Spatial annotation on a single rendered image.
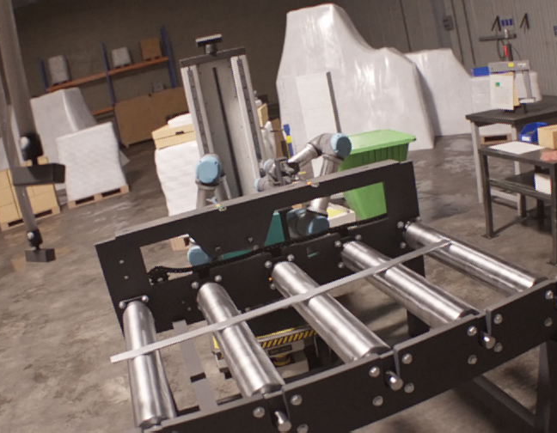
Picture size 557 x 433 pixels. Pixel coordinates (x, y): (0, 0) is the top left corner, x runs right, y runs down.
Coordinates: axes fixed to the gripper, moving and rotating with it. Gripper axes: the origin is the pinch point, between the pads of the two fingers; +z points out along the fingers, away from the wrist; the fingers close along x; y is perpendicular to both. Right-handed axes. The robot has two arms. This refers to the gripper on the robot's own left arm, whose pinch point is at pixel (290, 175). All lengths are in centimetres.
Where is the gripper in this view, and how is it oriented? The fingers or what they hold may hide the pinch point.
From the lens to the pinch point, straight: 232.5
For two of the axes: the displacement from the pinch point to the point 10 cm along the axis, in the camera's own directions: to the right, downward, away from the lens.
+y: -9.4, 2.6, -2.2
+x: -1.9, -9.4, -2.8
